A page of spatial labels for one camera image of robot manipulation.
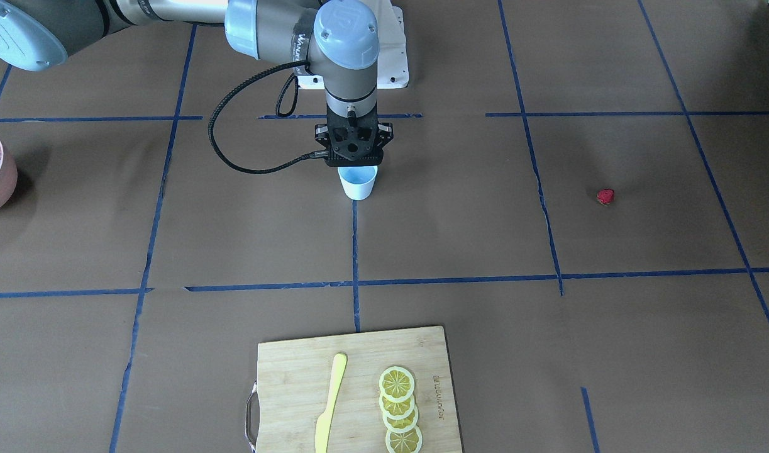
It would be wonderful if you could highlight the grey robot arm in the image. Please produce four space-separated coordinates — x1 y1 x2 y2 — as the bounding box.
0 1 394 167

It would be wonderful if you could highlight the yellow plastic knife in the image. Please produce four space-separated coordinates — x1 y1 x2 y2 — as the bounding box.
314 352 348 452

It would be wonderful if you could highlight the red strawberry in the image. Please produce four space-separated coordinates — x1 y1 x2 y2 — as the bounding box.
596 188 616 206

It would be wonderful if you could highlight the wooden cutting board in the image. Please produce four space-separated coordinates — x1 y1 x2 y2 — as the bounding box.
245 326 463 452

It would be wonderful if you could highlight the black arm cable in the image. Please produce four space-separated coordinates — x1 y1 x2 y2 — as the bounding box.
207 60 328 175

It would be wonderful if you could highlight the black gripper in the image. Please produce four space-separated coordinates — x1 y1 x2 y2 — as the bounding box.
313 108 394 167

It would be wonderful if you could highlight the light blue cup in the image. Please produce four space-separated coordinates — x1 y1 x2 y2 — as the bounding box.
338 166 379 201

